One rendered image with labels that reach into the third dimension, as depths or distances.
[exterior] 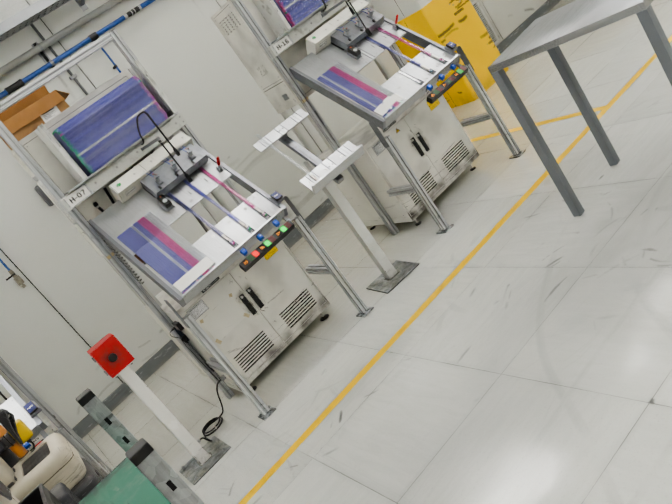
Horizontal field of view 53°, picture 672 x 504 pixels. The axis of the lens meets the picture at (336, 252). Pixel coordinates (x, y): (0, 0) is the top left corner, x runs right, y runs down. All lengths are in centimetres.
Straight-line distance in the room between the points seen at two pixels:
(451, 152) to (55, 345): 297
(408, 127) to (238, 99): 178
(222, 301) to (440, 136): 174
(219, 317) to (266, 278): 33
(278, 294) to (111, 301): 174
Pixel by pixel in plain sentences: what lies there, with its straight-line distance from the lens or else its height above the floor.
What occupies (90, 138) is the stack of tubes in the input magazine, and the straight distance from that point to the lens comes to 359.
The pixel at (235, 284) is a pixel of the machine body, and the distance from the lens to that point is 359.
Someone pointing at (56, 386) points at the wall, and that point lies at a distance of 510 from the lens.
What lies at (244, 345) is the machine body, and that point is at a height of 24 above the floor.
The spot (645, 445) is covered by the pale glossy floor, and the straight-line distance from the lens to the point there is 206.
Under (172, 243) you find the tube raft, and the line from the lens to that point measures 335.
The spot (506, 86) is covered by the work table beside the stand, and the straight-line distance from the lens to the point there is 302.
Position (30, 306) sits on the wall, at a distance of 502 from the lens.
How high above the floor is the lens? 141
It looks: 17 degrees down
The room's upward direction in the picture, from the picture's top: 36 degrees counter-clockwise
